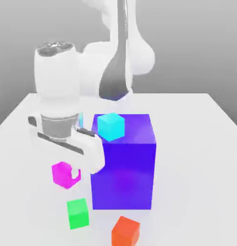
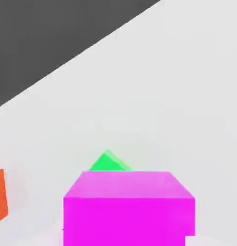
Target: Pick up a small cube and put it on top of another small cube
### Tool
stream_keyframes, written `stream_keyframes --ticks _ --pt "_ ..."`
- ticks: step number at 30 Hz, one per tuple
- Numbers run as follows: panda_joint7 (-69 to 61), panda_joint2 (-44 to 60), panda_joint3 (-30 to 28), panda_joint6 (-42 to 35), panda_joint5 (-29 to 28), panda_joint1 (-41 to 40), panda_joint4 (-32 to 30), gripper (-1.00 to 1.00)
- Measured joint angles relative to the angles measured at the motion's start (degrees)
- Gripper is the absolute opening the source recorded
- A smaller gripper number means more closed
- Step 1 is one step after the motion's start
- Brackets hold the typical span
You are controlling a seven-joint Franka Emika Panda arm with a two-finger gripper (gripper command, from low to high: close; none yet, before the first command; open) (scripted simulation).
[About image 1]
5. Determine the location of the small cyan cube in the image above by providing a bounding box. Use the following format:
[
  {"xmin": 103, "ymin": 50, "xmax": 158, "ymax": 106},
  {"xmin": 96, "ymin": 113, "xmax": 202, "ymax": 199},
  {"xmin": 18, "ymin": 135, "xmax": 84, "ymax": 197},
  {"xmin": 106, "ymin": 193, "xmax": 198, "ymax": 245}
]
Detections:
[{"xmin": 97, "ymin": 112, "xmax": 125, "ymax": 142}]

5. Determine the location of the large blue box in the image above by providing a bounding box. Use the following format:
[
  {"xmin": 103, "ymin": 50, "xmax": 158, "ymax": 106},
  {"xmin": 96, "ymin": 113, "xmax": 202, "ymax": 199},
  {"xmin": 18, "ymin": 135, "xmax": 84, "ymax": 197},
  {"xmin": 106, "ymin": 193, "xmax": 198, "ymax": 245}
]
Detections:
[{"xmin": 90, "ymin": 113, "xmax": 157, "ymax": 210}]

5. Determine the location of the small green cube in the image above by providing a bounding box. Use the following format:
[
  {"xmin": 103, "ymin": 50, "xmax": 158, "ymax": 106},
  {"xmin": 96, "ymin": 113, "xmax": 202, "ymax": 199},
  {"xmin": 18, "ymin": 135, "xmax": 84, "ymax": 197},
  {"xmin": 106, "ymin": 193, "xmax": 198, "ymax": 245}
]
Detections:
[{"xmin": 66, "ymin": 197, "xmax": 90, "ymax": 230}]

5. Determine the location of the small orange cube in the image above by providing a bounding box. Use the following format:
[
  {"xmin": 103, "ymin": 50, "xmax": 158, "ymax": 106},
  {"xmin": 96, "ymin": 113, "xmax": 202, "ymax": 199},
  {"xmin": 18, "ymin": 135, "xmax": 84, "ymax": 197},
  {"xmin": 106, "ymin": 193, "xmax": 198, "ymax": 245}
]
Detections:
[{"xmin": 111, "ymin": 215, "xmax": 140, "ymax": 246}]

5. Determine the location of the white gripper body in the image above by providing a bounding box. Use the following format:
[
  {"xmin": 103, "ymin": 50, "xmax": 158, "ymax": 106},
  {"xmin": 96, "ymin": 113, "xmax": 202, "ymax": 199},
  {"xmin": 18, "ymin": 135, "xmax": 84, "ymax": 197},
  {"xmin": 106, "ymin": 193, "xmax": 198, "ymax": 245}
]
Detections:
[{"xmin": 30, "ymin": 125, "xmax": 106, "ymax": 175}]

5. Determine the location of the small magenta cube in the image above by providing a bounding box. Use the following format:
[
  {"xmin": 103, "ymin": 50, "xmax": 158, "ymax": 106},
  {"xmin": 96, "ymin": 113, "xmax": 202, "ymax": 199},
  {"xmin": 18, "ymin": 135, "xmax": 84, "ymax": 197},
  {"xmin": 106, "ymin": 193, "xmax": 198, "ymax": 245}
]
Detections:
[{"xmin": 51, "ymin": 161, "xmax": 82, "ymax": 190}]

